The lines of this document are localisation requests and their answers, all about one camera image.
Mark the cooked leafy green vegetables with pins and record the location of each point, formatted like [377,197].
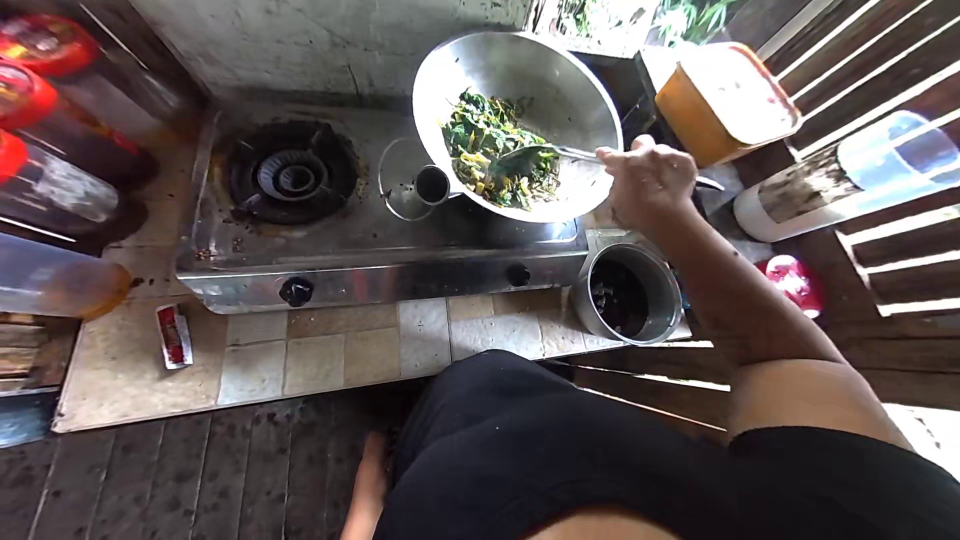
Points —
[484,135]

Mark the small red white packet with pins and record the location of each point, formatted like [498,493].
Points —
[175,337]

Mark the clear jar with red lid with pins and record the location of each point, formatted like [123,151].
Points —
[52,49]
[67,187]
[22,97]

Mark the person's body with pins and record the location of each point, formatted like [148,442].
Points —
[540,442]

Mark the person's right fingers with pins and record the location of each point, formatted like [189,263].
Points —
[615,157]

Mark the green leafy plant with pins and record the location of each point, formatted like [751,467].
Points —
[690,21]

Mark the person's left forearm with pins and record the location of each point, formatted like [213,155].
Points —
[364,491]

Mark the person's right forearm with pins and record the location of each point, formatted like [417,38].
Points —
[724,285]

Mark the orange rectangular plastic tub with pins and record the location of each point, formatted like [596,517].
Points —
[697,112]

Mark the metal spatula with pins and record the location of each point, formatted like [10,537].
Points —
[576,153]

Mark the plastic container with orange lid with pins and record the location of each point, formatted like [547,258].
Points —
[52,277]

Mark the silver gas stove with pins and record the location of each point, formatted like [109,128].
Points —
[360,281]

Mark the silver round metal pot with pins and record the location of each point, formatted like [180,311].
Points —
[585,300]

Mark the window opening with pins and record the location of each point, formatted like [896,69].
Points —
[607,22]

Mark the round black burner grate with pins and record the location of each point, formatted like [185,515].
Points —
[259,206]

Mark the large silver wok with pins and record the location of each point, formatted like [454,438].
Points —
[559,79]

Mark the tall clear plastic container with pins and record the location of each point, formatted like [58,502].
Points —
[810,191]

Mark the person's right hand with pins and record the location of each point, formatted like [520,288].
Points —
[654,181]

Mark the shiny red object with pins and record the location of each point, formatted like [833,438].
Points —
[793,279]

